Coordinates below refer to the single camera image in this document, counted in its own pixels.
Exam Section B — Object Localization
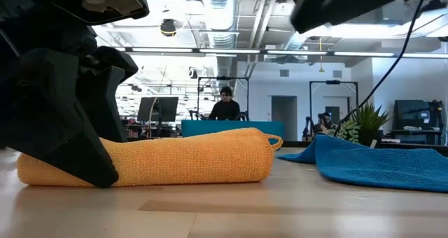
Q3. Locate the black hanging ceiling device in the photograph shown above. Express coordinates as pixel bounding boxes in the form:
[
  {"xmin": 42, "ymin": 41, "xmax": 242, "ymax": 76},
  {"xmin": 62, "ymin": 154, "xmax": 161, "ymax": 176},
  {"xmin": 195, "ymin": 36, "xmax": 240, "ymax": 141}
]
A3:
[{"xmin": 160, "ymin": 18, "xmax": 178, "ymax": 38}]

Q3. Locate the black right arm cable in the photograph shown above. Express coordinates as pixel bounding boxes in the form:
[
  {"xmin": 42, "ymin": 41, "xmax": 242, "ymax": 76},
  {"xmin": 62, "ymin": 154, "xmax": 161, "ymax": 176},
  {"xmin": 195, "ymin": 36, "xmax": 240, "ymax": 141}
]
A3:
[{"xmin": 332, "ymin": 0, "xmax": 432, "ymax": 138}]

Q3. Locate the silver ventilation duct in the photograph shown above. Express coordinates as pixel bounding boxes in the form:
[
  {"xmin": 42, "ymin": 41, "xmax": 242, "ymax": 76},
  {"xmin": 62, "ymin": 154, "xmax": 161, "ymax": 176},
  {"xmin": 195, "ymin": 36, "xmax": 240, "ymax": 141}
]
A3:
[{"xmin": 199, "ymin": 0, "xmax": 239, "ymax": 78}]

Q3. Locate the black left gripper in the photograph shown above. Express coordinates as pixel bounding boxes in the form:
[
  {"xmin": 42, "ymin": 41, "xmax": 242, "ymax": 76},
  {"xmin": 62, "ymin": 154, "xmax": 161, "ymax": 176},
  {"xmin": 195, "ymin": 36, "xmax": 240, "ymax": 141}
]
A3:
[{"xmin": 0, "ymin": 0, "xmax": 139, "ymax": 189}]

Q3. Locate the orange microfiber towel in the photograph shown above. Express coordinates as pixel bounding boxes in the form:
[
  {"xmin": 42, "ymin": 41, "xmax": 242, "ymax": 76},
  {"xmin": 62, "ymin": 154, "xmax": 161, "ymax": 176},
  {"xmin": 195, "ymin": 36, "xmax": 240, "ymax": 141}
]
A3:
[{"xmin": 16, "ymin": 127, "xmax": 284, "ymax": 188}]

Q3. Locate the linear ceiling light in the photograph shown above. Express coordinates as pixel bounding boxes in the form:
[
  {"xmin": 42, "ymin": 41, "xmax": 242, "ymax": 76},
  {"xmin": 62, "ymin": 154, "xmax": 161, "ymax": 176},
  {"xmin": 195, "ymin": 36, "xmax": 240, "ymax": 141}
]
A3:
[{"xmin": 115, "ymin": 47, "xmax": 448, "ymax": 59}]

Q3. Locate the black metal gantry frame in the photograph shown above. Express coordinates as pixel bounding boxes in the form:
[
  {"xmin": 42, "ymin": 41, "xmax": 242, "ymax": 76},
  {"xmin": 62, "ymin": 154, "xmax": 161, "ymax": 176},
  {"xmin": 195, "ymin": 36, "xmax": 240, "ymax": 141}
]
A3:
[
  {"xmin": 309, "ymin": 79, "xmax": 360, "ymax": 141},
  {"xmin": 197, "ymin": 76, "xmax": 251, "ymax": 122}
]

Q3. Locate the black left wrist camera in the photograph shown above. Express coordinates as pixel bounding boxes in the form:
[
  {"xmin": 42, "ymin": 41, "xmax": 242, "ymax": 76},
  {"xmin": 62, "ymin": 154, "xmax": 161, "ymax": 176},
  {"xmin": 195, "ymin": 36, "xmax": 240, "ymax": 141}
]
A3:
[{"xmin": 51, "ymin": 0, "xmax": 151, "ymax": 26}]

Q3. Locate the dark workstation monitor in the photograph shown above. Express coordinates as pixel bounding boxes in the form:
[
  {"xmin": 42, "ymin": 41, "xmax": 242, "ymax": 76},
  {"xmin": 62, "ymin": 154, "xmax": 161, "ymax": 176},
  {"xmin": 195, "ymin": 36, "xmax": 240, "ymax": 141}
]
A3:
[{"xmin": 392, "ymin": 99, "xmax": 445, "ymax": 131}]

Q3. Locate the person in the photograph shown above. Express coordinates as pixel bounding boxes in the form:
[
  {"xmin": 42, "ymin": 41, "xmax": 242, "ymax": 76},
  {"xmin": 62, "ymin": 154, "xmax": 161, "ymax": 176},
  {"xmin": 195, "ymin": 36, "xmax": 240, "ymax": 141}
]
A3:
[
  {"xmin": 302, "ymin": 111, "xmax": 337, "ymax": 141},
  {"xmin": 208, "ymin": 85, "xmax": 242, "ymax": 122}
]

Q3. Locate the blue microfiber towel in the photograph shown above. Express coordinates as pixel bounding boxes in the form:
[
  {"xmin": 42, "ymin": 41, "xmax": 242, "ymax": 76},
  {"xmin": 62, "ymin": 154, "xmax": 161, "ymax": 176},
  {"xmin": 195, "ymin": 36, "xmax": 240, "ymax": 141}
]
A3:
[{"xmin": 278, "ymin": 134, "xmax": 448, "ymax": 193}]

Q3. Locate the potted green succulent plant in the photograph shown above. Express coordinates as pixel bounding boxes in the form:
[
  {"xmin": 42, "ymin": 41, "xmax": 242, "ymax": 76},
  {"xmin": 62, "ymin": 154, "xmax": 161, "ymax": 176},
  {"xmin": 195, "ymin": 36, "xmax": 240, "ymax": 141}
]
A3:
[{"xmin": 327, "ymin": 102, "xmax": 393, "ymax": 148}]

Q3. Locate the dark monitor on stand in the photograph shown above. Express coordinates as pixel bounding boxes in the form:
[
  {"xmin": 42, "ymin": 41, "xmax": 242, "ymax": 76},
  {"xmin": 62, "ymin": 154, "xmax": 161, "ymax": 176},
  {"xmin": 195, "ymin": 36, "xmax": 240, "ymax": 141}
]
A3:
[{"xmin": 136, "ymin": 96, "xmax": 180, "ymax": 137}]

